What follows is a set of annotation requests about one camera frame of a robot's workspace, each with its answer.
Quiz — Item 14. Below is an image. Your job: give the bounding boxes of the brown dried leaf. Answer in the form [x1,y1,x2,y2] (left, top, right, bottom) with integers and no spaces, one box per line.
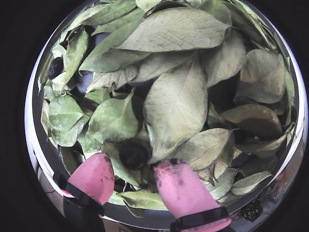
[221,103,283,140]

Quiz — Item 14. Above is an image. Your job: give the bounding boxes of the dark blueberry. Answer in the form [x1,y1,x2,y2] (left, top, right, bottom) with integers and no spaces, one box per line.
[231,154,252,169]
[48,58,64,79]
[119,142,150,171]

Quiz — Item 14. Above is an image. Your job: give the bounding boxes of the pink-tipped gripper finger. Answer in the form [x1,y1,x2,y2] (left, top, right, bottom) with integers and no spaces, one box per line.
[53,152,115,217]
[154,158,232,232]

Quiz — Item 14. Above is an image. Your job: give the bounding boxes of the green leaf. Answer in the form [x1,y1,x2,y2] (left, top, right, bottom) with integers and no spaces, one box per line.
[230,170,273,196]
[142,59,209,165]
[79,12,152,73]
[62,28,89,83]
[48,95,91,147]
[169,127,234,171]
[117,189,169,211]
[235,48,287,105]
[88,90,140,144]
[113,7,232,53]
[202,30,247,88]

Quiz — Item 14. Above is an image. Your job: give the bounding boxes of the dark grey bowl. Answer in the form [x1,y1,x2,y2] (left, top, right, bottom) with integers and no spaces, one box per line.
[24,0,305,232]

